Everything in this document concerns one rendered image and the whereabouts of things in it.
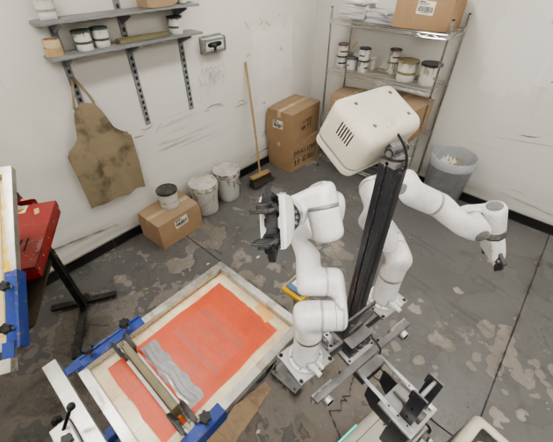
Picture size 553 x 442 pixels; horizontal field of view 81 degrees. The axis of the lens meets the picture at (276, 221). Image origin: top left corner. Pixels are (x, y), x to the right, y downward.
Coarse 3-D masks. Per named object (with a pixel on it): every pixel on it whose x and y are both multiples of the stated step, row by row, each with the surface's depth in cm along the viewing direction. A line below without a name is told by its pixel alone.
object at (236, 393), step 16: (208, 272) 171; (224, 272) 172; (192, 288) 164; (160, 304) 156; (176, 304) 160; (272, 304) 156; (144, 320) 149; (288, 320) 149; (288, 336) 143; (112, 352) 141; (272, 352) 138; (256, 368) 132; (96, 384) 128; (240, 384) 128; (96, 400) 123; (224, 400) 123; (112, 416) 119; (128, 432) 115
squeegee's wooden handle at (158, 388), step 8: (128, 344) 133; (128, 352) 130; (136, 360) 128; (136, 368) 131; (144, 368) 125; (144, 376) 123; (152, 376) 123; (152, 384) 121; (160, 384) 121; (160, 392) 119; (168, 392) 119; (168, 400) 117; (168, 408) 119; (176, 408) 116; (176, 416) 118
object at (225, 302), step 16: (224, 288) 168; (192, 304) 160; (224, 304) 160; (240, 304) 160; (176, 320) 153; (160, 336) 147; (176, 352) 141; (112, 368) 136; (128, 368) 136; (128, 384) 131
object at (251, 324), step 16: (240, 320) 153; (256, 320) 153; (256, 336) 147; (240, 352) 141; (192, 368) 136; (224, 368) 136; (240, 368) 136; (208, 384) 131; (144, 400) 126; (144, 416) 122; (160, 416) 122; (160, 432) 118
